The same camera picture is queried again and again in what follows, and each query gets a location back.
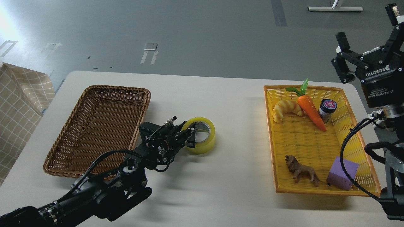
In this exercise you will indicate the beige checkered cloth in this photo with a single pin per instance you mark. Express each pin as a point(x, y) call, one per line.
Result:
point(24, 95)

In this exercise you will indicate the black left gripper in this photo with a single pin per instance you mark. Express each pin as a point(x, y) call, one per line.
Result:
point(163, 142)

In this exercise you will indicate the small jar with pink lid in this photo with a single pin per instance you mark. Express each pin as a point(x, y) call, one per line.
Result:
point(326, 108)

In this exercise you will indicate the brown toy lion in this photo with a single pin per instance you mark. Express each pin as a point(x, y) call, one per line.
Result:
point(298, 169)

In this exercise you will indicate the yellow plastic basket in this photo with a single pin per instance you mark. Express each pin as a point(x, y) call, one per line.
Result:
point(300, 137)

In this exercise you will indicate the purple foam cube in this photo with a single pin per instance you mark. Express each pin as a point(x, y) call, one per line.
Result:
point(337, 176)

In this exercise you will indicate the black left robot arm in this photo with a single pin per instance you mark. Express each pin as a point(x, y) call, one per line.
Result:
point(114, 183)

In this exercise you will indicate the toy carrot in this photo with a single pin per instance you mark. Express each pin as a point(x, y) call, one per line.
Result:
point(305, 102)

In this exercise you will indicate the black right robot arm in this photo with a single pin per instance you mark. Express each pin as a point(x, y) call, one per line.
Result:
point(389, 154)

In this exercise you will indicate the yellow tape roll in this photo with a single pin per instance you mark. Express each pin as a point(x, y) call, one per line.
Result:
point(203, 125)

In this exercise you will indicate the white stand base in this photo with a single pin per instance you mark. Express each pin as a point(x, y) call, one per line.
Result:
point(335, 6)

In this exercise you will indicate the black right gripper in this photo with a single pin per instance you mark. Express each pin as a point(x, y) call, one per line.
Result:
point(381, 70)

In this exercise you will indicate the brown wicker basket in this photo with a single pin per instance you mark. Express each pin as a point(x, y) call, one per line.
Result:
point(105, 118)

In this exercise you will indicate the toy croissant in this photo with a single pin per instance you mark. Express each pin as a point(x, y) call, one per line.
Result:
point(285, 106)

